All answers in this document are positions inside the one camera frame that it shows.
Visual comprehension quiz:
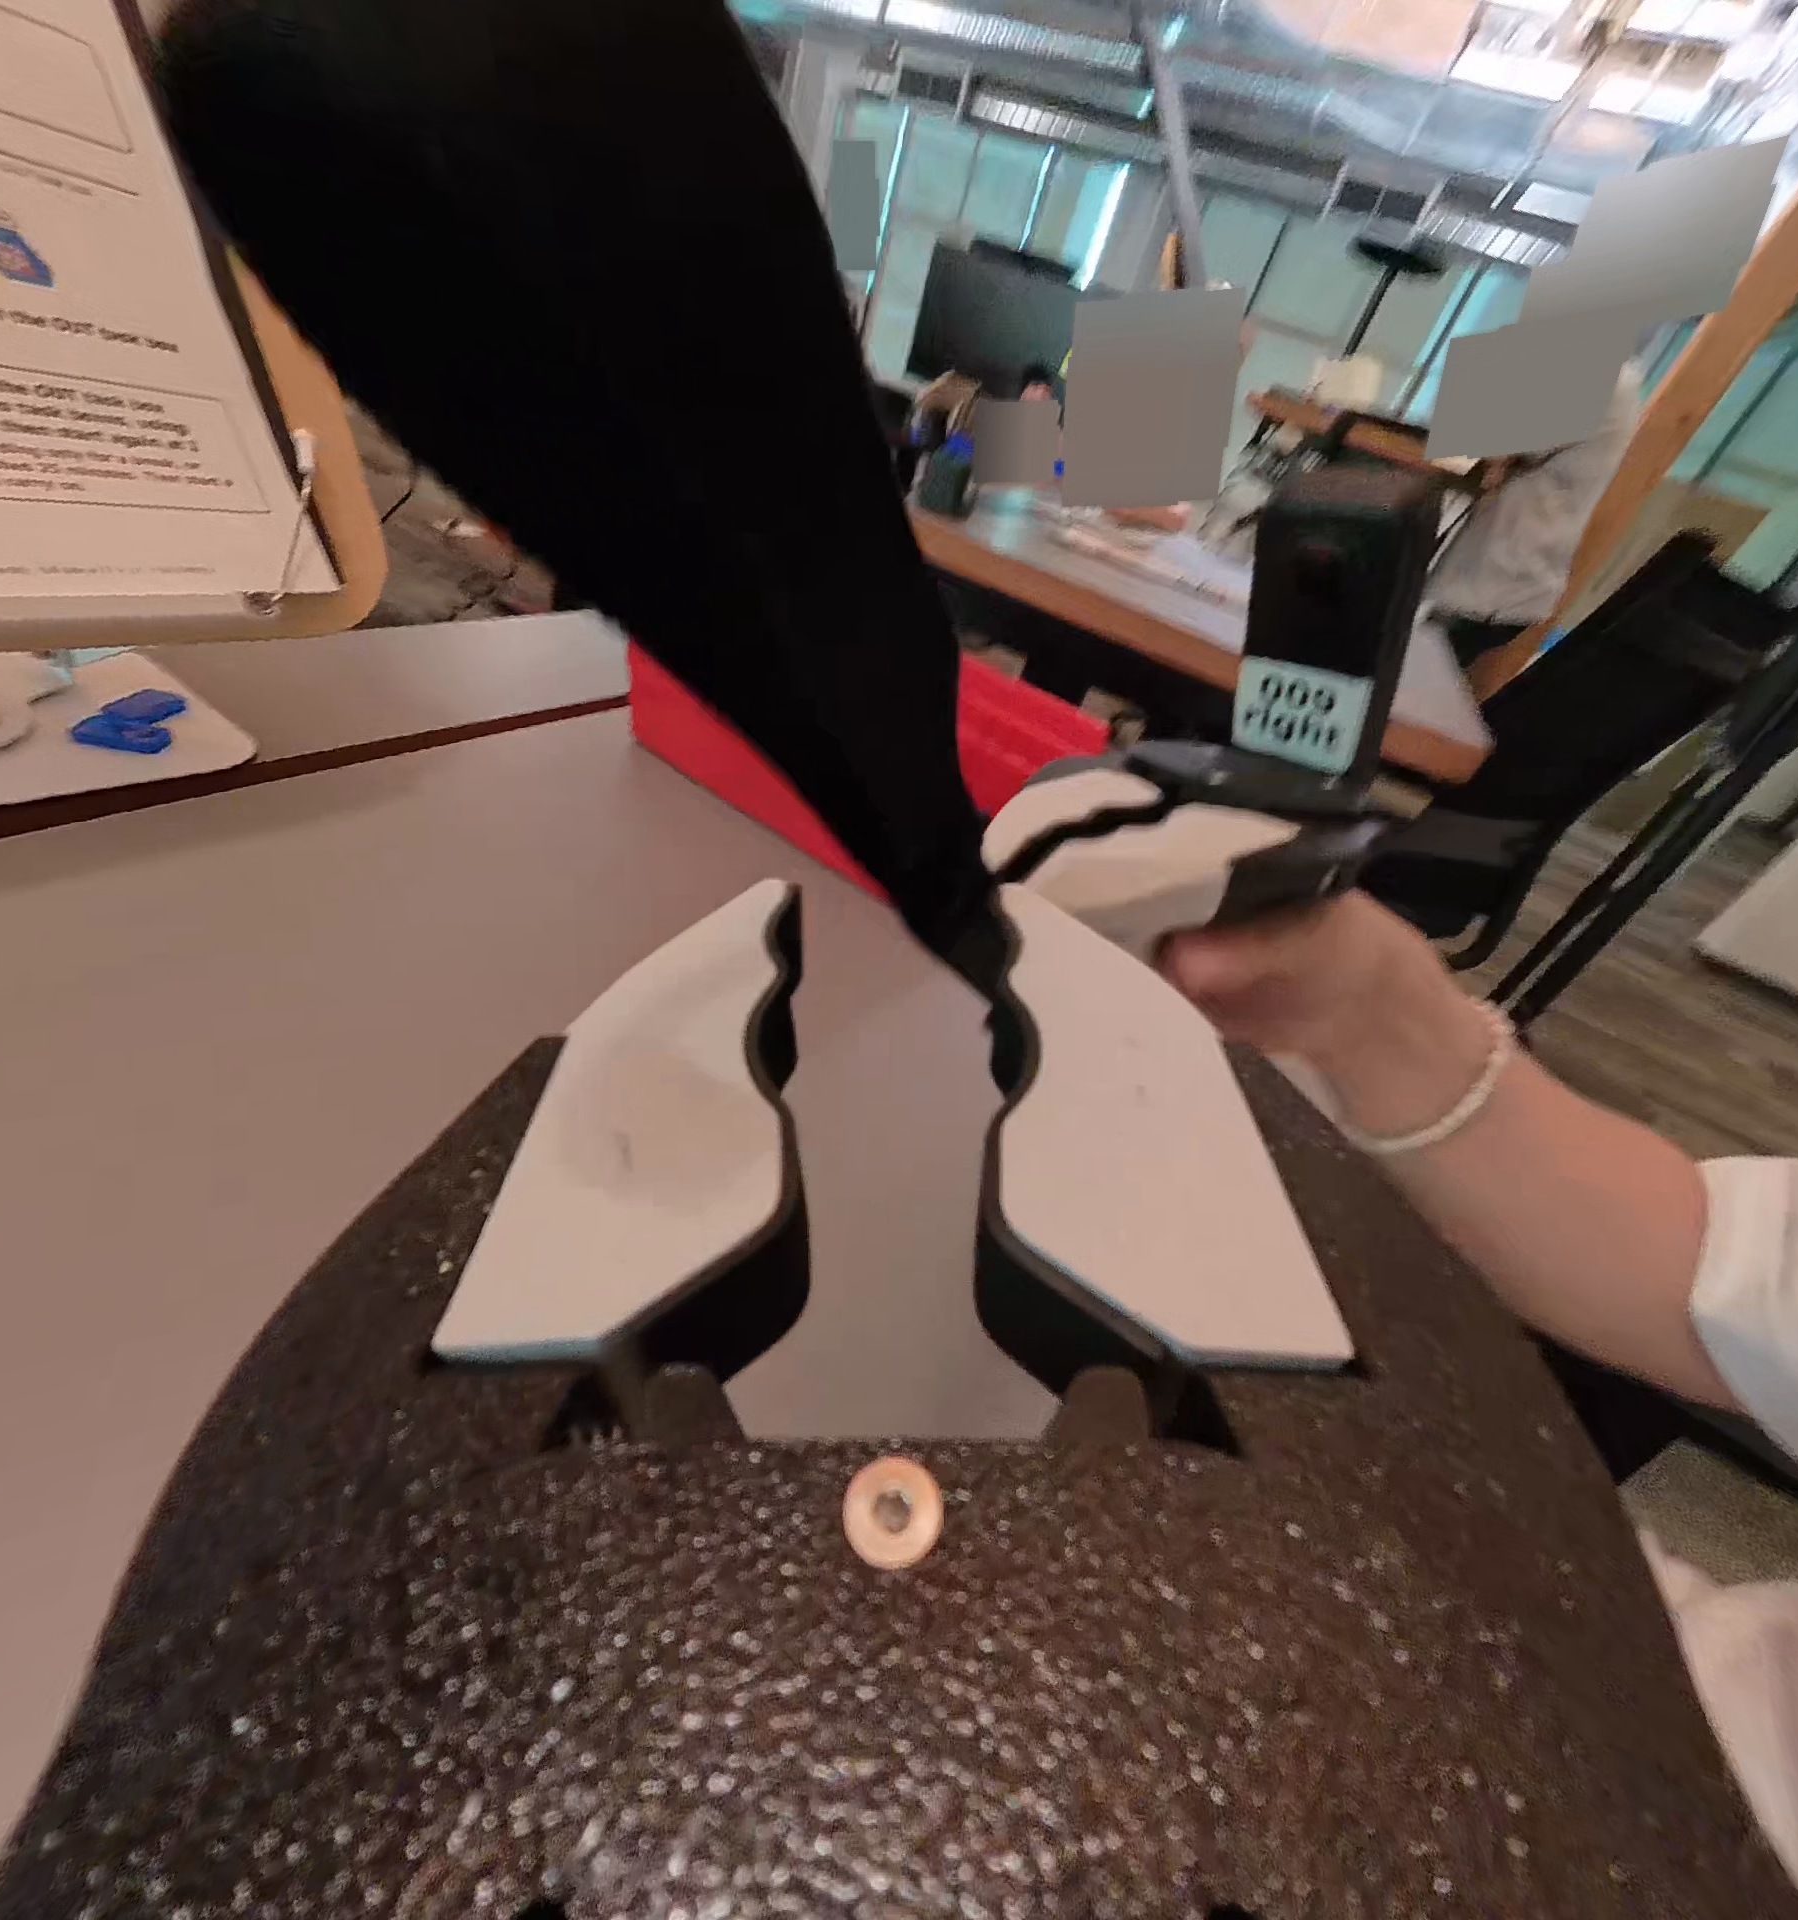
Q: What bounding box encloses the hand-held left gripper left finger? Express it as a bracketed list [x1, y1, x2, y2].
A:
[432, 883, 813, 1420]

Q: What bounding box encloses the red plastic bin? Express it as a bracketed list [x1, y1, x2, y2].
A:
[630, 640, 1111, 904]

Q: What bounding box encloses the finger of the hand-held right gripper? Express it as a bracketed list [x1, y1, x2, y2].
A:
[1062, 803, 1378, 967]
[982, 748, 1237, 883]

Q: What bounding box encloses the person's white shirt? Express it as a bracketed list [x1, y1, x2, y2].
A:
[1633, 1157, 1798, 1920]

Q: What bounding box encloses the person's right hand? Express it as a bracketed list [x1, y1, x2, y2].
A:
[1153, 886, 1515, 1157]

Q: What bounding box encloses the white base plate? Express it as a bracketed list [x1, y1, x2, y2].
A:
[0, 648, 257, 816]

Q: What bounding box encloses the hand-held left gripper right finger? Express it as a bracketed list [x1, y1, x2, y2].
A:
[974, 889, 1357, 1420]

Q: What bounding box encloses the black fabric strap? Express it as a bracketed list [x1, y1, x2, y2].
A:
[148, 0, 1026, 1008]

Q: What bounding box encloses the person's right forearm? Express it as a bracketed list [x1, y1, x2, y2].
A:
[1425, 1034, 1742, 1397]

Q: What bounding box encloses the black monitor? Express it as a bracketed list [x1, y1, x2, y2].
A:
[924, 241, 1098, 391]

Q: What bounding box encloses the wooden diagonal post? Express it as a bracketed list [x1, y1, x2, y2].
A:
[1477, 107, 1798, 698]

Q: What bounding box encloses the printed instruction sheet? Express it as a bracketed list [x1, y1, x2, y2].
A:
[0, 0, 317, 601]

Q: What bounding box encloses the small blue plastic piece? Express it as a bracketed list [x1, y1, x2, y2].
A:
[69, 691, 187, 752]

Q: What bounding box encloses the white pearl bracelet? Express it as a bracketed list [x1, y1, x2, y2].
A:
[1351, 1004, 1517, 1160]

